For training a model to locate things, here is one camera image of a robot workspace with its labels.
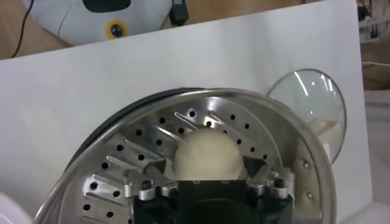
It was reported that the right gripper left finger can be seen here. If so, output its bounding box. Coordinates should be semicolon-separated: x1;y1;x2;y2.
124;157;180;202

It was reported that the round white plate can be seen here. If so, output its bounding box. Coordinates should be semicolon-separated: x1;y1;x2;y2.
0;191;33;224

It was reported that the perforated stainless steamer basket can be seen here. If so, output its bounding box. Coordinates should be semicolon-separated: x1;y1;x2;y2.
32;88;338;224

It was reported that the white power strip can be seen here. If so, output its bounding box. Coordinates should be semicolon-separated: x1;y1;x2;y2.
358;0;390;44

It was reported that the black power brick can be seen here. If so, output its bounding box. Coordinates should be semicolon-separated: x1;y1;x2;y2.
169;0;190;27

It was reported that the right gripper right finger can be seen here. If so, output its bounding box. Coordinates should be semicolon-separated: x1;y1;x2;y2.
241;156;296;200

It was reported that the thin black floor cable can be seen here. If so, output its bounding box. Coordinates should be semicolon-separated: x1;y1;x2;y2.
10;0;35;59

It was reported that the round glass pot lid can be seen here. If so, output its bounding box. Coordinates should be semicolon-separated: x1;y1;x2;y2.
266;68;347;165

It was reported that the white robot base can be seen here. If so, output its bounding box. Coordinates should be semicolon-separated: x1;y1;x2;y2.
23;0;173;47

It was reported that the white steamed baozi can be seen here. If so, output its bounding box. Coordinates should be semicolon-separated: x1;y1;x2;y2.
172;127;244;181

